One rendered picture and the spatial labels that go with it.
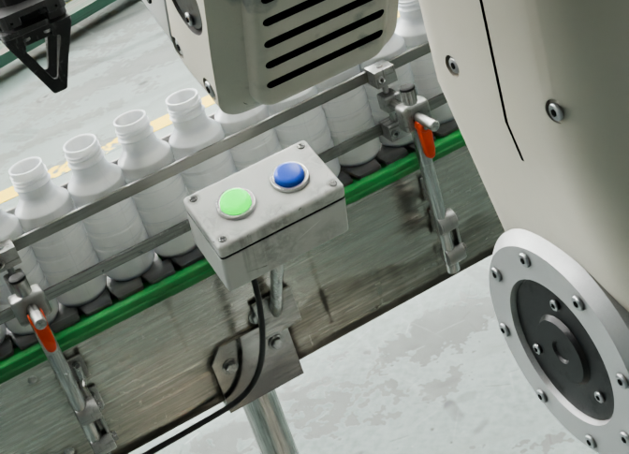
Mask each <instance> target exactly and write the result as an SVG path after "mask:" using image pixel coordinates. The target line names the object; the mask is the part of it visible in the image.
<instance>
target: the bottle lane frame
mask: <svg viewBox="0 0 629 454"><path fill-rule="evenodd" d="M433 135H434V134H433ZM434 136H435V138H436V141H435V142H434V146H435V157H434V158H433V159H432V160H433V164H434V167H435V171H436V175H437V179H438V183H439V186H440V190H441V194H442V198H443V202H444V205H445V209H447V208H450V209H451V210H452V211H453V212H457V213H458V214H459V216H460V220H459V226H458V229H459V233H460V236H461V242H464V243H465V244H466V246H467V251H466V255H467V257H466V258H465V259H463V260H462V261H460V262H459V264H460V270H459V271H458V272H456V273H452V274H451V273H448V272H447V271H446V265H445V263H444V261H443V260H442V258H441V257H440V254H439V248H440V243H439V240H438V236H437V232H436V231H435V230H432V225H431V221H430V218H429V215H428V211H427V210H428V209H429V208H430V203H429V200H428V199H424V196H423V193H422V189H421V185H420V181H419V178H420V177H422V174H421V171H420V167H419V163H418V160H417V153H416V151H414V150H411V149H408V148H405V149H406V150H407V151H408V153H409V154H408V155H407V156H405V157H403V158H401V159H399V160H397V161H395V162H393V163H391V164H389V165H387V164H384V163H382V162H379V161H378V163H379V164H380V165H381V168H380V169H379V170H377V171H375V172H373V173H371V174H369V175H367V176H365V177H363V178H361V179H359V178H356V177H354V176H351V175H350V177H351V178H352V179H353V182H352V183H351V184H349V185H348V186H346V187H344V197H345V204H346V211H347V220H348V230H347V231H346V232H345V233H343V234H341V235H339V236H337V237H335V238H333V239H331V240H329V241H327V242H324V243H323V244H321V245H319V246H317V247H316V248H314V249H312V250H310V251H308V252H306V253H304V254H302V255H300V256H298V257H296V258H294V259H292V260H290V261H288V262H286V263H285V264H283V266H284V278H283V288H284V287H286V286H291V289H292V292H293V295H294V298H295V301H296V303H297V306H298V308H299V311H300V316H301V319H302V320H301V321H300V322H298V323H296V324H294V325H292V326H291V327H289V328H288V330H289V332H290V335H291V338H292V341H293V344H294V346H295V348H296V351H297V354H298V357H299V359H303V358H305V357H306V356H308V355H310V354H312V353H314V352H315V351H316V350H318V349H320V348H322V347H324V346H326V345H327V344H330V343H332V342H334V341H336V340H337V339H339V338H341V337H343V336H345V334H347V333H349V332H351V331H353V330H355V329H357V328H359V327H361V326H363V325H365V324H366V323H368V322H370V321H372V320H374V319H376V318H377V317H378V316H380V315H383V314H385V313H386V312H388V311H390V310H392V309H394V308H396V307H397V306H399V305H401V304H403V303H405V302H407V301H408V300H410V299H412V298H414V297H415V296H417V295H419V294H421V293H423V292H425V291H426V290H428V289H430V288H432V287H434V286H436V285H438V284H440V283H442V282H444V281H445V280H446V279H448V278H450V277H452V276H454V275H456V274H457V273H459V272H461V271H464V270H466V269H467V268H469V267H471V266H473V265H475V264H476V263H477V262H479V261H481V260H483V259H485V258H486V257H488V256H491V255H492V254H493V250H494V246H495V244H496V242H497V240H498V239H499V238H500V236H501V235H502V234H504V233H505V230H504V228H503V225H502V223H501V221H500V219H499V216H498V214H497V212H496V211H495V208H494V206H493V204H492V202H491V199H490V196H489V194H488V191H487V189H486V187H485V185H484V183H483V181H482V179H481V177H480V174H479V172H478V170H477V168H476V166H475V162H474V160H473V158H472V156H471V154H470V152H469V150H468V147H467V145H466V143H465V141H464V138H463V136H462V134H461V131H460V130H459V129H458V130H456V131H454V132H452V133H450V134H448V135H446V136H444V137H440V136H437V135H434ZM174 269H175V273H173V274H171V275H170V276H168V277H166V278H164V279H162V280H160V281H158V282H156V283H154V284H150V283H148V282H147V281H145V280H144V282H143V285H144V288H143V289H142V290H141V291H139V292H137V293H135V294H133V295H131V296H129V297H127V298H125V299H123V300H118V299H117V298H115V297H114V296H113V297H112V299H111V300H112V305H111V306H109V307H107V308H105V309H103V310H101V311H99V312H97V313H95V314H93V315H90V316H86V315H85V314H84V313H80V321H79V322H77V323H76V324H74V325H72V326H70V327H68V328H66V329H64V330H61V331H59V332H57V333H54V332H53V331H52V333H53V335H54V337H55V339H56V341H57V343H58V344H59V346H60V348H61V350H62V352H63V354H64V356H65V358H66V359H69V358H71V357H73V356H75V355H77V354H79V353H80V354H81V356H82V358H83V360H84V362H85V364H86V367H87V369H88V371H89V373H90V375H89V376H87V377H86V381H87V388H88V387H90V386H92V385H95V386H96V388H97V390H98V392H99V394H100V396H101V398H102V400H103V402H104V404H105V406H104V407H105V408H104V409H103V410H102V412H101V414H102V416H103V418H104V419H105V421H106V423H107V425H108V427H109V430H110V431H116V433H117V435H118V437H119V440H117V441H116V442H117V443H115V444H116V446H117V447H116V448H115V449H113V450H112V451H111V454H128V453H130V452H132V451H134V450H136V449H137V448H139V447H142V446H144V445H146V444H147V443H149V442H151V441H153V440H154V439H156V438H157V437H159V436H161V435H163V434H165V433H166V432H169V431H171V430H173V429H175V428H176V427H178V426H180V425H182V424H184V423H185V422H186V421H188V420H190V419H192V418H194V417H196V416H198V415H200V414H202V413H204V412H206V411H207V410H209V409H211V408H213V407H215V406H216V405H217V404H219V403H222V402H224V401H225V399H224V396H223V394H222V391H221V389H220V387H219V385H218V382H217V380H216V377H215V375H214V372H213V370H212V366H211V361H212V357H213V354H214V352H215V349H216V346H218V345H219V344H222V343H224V342H226V341H228V340H230V339H232V338H233V337H235V336H237V335H239V334H241V333H243V332H245V331H247V330H248V329H250V328H252V327H254V326H256V325H258V323H257V320H256V316H255V314H254V311H253V309H252V306H251V305H252V304H254V303H256V298H255V294H254V290H253V286H252V283H251V281H250V282H249V283H247V284H245V285H243V286H240V287H238V288H236V289H234V290H232V291H229V290H228V289H227V288H226V286H225V285H224V283H223V282H222V281H221V279H220V278H219V276H218V275H217V273H216V272H215V271H214V269H213V268H212V266H211V264H210V263H209V262H208V260H207V259H206V257H205V258H203V259H201V260H200V261H198V262H196V263H194V264H192V265H190V266H188V267H186V268H184V269H182V268H181V267H179V266H178V265H176V264H175V267H174ZM13 349H14V354H13V355H12V356H10V357H8V358H7V359H4V360H2V361H0V454H95V453H94V452H93V450H92V448H91V446H90V444H89V442H88V440H87V438H86V436H85V434H84V432H83V430H82V428H81V426H80V424H79V422H78V420H77V418H76V416H75V414H74V412H73V410H72V408H71V406H70V404H69V402H68V400H67V398H66V395H65V394H64V392H63V390H62V388H61V386H60V384H59V382H58V380H57V378H56V375H55V373H54V371H53V369H52V367H51V365H50V363H49V361H48V359H47V357H46V355H45V353H44V351H43V349H42V347H41V345H40V343H39V342H38V343H36V344H33V345H31V346H29V347H27V348H25V349H23V350H20V348H19V347H18V346H15V347H14V348H13Z"/></svg>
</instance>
